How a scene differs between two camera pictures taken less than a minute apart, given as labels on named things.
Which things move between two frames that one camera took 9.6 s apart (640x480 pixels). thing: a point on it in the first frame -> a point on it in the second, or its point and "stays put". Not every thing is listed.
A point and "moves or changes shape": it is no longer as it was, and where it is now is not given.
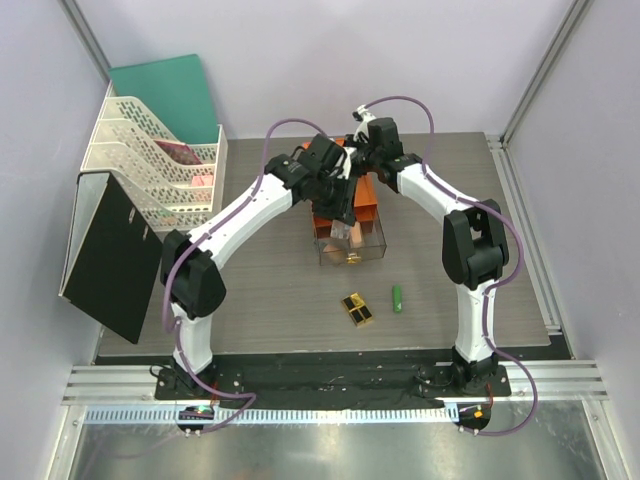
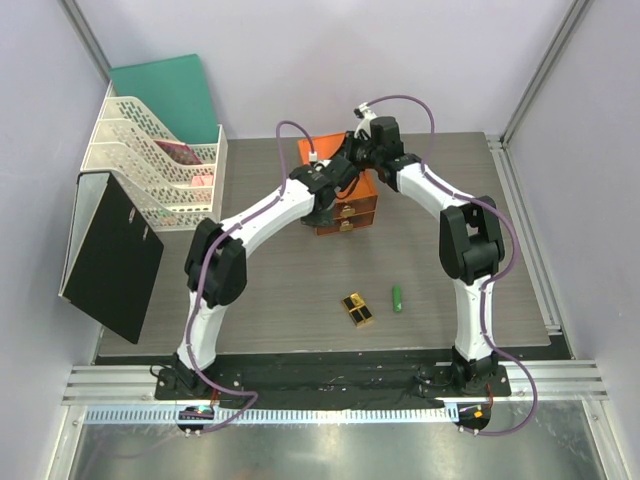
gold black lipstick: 353,301 stays put
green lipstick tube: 397,298 stays put
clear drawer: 340,242 moves or changes shape
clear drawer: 370,232 -> 352,206
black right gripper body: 367,159 stays put
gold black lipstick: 361,316 stays put
